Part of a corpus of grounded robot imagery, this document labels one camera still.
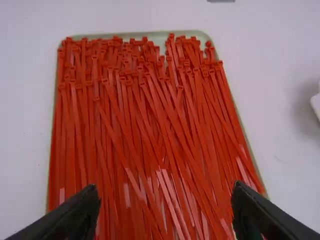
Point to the pale tray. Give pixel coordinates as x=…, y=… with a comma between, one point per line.
x=150, y=35

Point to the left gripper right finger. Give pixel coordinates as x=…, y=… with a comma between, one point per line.
x=260, y=220

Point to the white dish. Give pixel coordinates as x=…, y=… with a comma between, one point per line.
x=316, y=105

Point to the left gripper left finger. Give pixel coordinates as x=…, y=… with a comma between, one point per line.
x=75, y=215

